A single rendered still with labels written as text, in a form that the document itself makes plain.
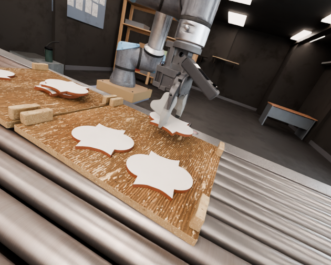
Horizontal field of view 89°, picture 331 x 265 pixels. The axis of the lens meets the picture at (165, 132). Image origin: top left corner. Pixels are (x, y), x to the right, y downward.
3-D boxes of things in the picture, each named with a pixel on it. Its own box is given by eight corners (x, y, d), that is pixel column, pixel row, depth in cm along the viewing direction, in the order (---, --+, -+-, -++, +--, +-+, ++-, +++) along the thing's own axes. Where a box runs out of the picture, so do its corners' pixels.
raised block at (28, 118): (48, 117, 41) (48, 106, 40) (53, 120, 40) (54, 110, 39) (19, 123, 35) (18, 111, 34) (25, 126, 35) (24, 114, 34)
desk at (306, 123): (303, 140, 526) (318, 120, 497) (260, 124, 553) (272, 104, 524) (295, 133, 586) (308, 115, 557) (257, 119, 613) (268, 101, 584)
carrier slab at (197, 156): (120, 106, 66) (121, 102, 65) (220, 153, 55) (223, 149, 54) (13, 131, 35) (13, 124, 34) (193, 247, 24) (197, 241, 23)
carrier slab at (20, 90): (48, 73, 77) (48, 69, 77) (118, 106, 65) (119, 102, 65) (-80, 68, 47) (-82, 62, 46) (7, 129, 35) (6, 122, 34)
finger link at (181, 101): (168, 109, 57) (170, 85, 50) (183, 116, 55) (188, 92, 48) (163, 114, 55) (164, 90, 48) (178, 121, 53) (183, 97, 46)
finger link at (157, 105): (145, 120, 46) (160, 90, 46) (163, 130, 44) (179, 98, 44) (140, 118, 43) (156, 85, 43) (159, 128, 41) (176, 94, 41)
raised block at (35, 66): (46, 69, 76) (45, 63, 74) (49, 70, 75) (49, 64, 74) (31, 69, 70) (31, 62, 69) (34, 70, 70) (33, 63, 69)
